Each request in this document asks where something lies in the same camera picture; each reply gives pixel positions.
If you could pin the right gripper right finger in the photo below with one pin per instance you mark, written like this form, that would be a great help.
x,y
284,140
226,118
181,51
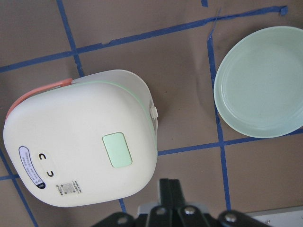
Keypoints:
x,y
178,200

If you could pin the green plate near potato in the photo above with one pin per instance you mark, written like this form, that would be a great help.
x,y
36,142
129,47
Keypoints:
x,y
258,88

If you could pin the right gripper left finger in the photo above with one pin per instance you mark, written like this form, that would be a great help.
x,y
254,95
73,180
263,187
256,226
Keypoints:
x,y
165,194

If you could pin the white rice cooker pink handle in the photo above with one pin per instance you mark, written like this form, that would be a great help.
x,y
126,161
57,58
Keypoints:
x,y
84,141

